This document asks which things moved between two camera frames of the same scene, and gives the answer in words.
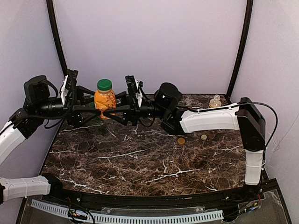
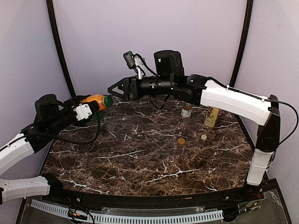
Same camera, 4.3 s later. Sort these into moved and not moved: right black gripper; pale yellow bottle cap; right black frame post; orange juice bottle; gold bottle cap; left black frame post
Moved: right black gripper; orange juice bottle
Not moved: right black frame post; gold bottle cap; pale yellow bottle cap; left black frame post
